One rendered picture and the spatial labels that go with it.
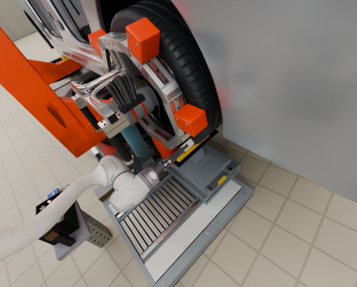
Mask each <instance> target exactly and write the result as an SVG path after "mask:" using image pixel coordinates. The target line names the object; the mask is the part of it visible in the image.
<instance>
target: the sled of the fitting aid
mask: <svg viewBox="0 0 357 287"><path fill-rule="evenodd" d="M165 170H167V171H168V172H169V173H170V174H171V175H172V176H173V177H174V178H176V179H177V180H178V181H179V182H180V183H181V184H182V185H184V186H185V187H186V188H187V189H189V190H190V191H191V192H192V193H193V194H194V195H195V196H197V197H198V198H199V199H200V200H201V201H202V202H203V203H204V204H206V205H207V204H208V203H209V202H210V201H211V200H212V199H213V198H214V197H215V196H216V195H217V194H218V193H219V192H220V190H221V189H222V188H223V187H224V186H225V185H226V184H227V183H228V182H229V181H230V180H231V179H232V178H233V177H234V176H235V175H236V174H237V173H238V172H239V171H240V164H239V163H238V162H236V161H234V160H232V159H231V163H230V164H229V165H228V166H227V167H226V168H225V169H224V170H223V171H222V172H221V173H220V174H219V175H218V176H217V177H216V178H215V179H214V180H213V181H212V182H211V183H210V184H209V185H208V186H207V187H206V188H205V189H204V190H203V191H202V190H200V189H199V188H198V187H196V186H195V185H194V184H193V183H192V182H190V181H189V180H188V179H187V178H186V177H184V176H183V175H182V174H181V173H180V172H178V171H177V170H176V169H174V168H173V167H172V166H171V165H170V167H168V168H165Z"/></svg>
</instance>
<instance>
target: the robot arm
mask: <svg viewBox="0 0 357 287"><path fill-rule="evenodd" d="M193 144H194V142H193V140H192V139H189V140H188V141H187V142H186V143H184V144H183V145H182V146H181V147H180V148H179V147H178V150H176V151H175V152H174V153H173V154H172V155H171V156H169V157H167V158H166V159H164V160H163V161H162V163H161V164H159V163H158V162H154V163H153V164H152V165H151V166H150V168H149V167H146V168H144V169H143V170H142V171H141V172H140V173H138V174H137V175H134V174H133V173H132V172H131V170H130V168H129V167H128V166H127V165H126V164H125V163H124V162H123V161H122V160H121V159H120V158H118V157H116V156H114V155H106V156H104V157H103V158H102V159H101V160H100V162H99V165H97V167H96V169H95V170H93V171H91V172H90V173H87V174H85V175H83V176H82V177H80V178H78V179H77V180H75V181H74V182H73V183H72V184H71V185H70V186H68V187H67V188H66V189H65V190H64V191H63V192H62V193H61V194H60V195H59V196H58V197H56V198H55V199H54V200H53V201H52V202H51V203H50V204H49V205H48V206H47V207H46V208H44V209H43V210H42V211H41V212H40V213H38V214H37V215H36V216H34V217H33V218H32V219H30V220H28V221H26V222H24V223H22V224H20V225H18V226H15V227H12V228H8V229H4V230H1V231H0V262H1V261H3V260H4V259H6V258H8V257H10V256H11V255H13V254H15V253H17V252H19V251H20V250H22V249H23V248H25V247H27V246H29V245H30V244H32V243H33V242H35V241H36V240H37V239H39V238H40V237H42V236H43V235H44V234H45V233H46V232H48V231H49V230H50V229H51V228H52V227H53V226H54V225H55V224H56V223H57V222H58V221H59V219H60V218H61V217H62V216H63V215H64V214H65V213H66V212H67V210H68V209H69V208H70V206H71V205H73V203H74V202H75V201H76V200H77V199H78V197H79V196H80V195H81V194H82V193H83V192H84V191H85V190H86V189H87V188H89V187H91V186H94V185H101V186H103V187H113V188H114V190H115V191H114V192H113V193H112V195H111V197H110V199H109V202H110V204H111V205H112V207H113V208H114V209H115V210H116V211H117V212H120V213H124V212H126V211H129V210H130V209H132V208H133V207H134V206H136V205H137V204H138V203H139V202H140V201H142V200H143V199H144V198H145V197H146V195H147V194H148V193H149V191H150V190H152V189H153V188H154V187H155V186H156V185H157V184H158V183H159V182H160V181H159V179H161V178H163V177H164V176H165V175H166V172H165V171H164V169H165V168H168V167H170V165H171V164H172V163H173V162H174V161H175V160H176V159H177V158H178V157H179V156H180V155H182V154H183V153H185V151H186V150H187V149H188V148H190V147H191V146H192V145H193Z"/></svg>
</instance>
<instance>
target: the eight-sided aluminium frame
mask: <svg viewBox="0 0 357 287"><path fill-rule="evenodd" d="M98 39H99V45H100V50H101V55H102V60H103V64H104V66H103V67H104V70H105V72H106V73H109V72H111V71H112V70H114V69H115V66H116V64H115V62H114V60H113V58H112V56H111V54H110V52H109V50H108V49H112V50H113V51H115V50H117V51H119V52H123V53H125V54H127V55H128V57H129V58H130V59H131V60H132V62H133V63H134V64H135V65H136V66H137V68H138V69H139V70H140V71H141V73H142V74H143V75H144V77H146V79H147V80H148V81H149V83H150V84H151V85H152V86H153V87H154V89H155V90H156V91H157V92H158V94H159V95H160V97H161V99H162V101H163V103H164V106H165V108H166V111H167V114H168V116H169V119H170V122H171V124H172V127H173V129H174V132H175V136H173V135H171V134H170V133H168V132H167V131H165V130H163V129H162V128H160V127H159V126H157V125H156V124H155V123H153V122H152V120H151V119H150V117H149V116H148V115H146V116H145V117H144V119H145V120H146V121H147V123H148V125H146V124H145V122H144V121H143V120H142V119H140V120H139V121H138V122H139V123H140V124H141V126H142V127H143V128H144V130H145V131H146V132H147V133H148V134H149V135H150V136H152V137H153V138H155V139H156V140H157V141H159V142H160V143H161V144H163V145H165V146H166V147H167V148H168V149H170V150H172V149H173V148H175V147H176V146H178V145H179V144H181V143H182V142H184V141H185V140H186V139H188V138H189V137H190V136H191V135H189V134H187V133H186V132H184V131H182V130H180V129H179V128H178V126H177V123H176V120H175V118H174V113H176V112H177V111H178V110H180V109H181V108H182V107H184V106H185V105H184V101H183V97H182V91H181V89H180V87H179V85H178V84H177V82H176V80H175V79H173V78H172V77H171V75H170V74H169V73H168V72H167V71H166V69H165V68H164V66H163V65H162V64H161V63H160V62H159V60H158V59H157V58H156V57H153V58H152V59H150V60H148V61H147V63H148V64H149V66H151V68H152V69H153V70H154V72H155V73H156V74H157V75H158V76H159V78H160V79H161V80H162V81H163V83H164V84H163V83H162V82H161V81H160V79H159V78H158V77H157V76H156V74H155V73H154V72H153V71H152V69H151V68H150V67H149V66H148V65H147V63H146V62H145V63H143V64H141V63H140V62H139V61H138V60H137V59H136V58H135V57H134V56H133V55H132V54H131V53H130V51H129V49H128V40H127V35H126V33H121V32H114V31H113V32H109V33H107V34H105V35H103V36H101V37H99V38H98ZM155 131H157V132H158V133H159V134H161V135H162V136H164V137H165V138H167V139H168V140H166V139H164V138H163V137H161V136H160V135H159V134H157V133H156V132H155Z"/></svg>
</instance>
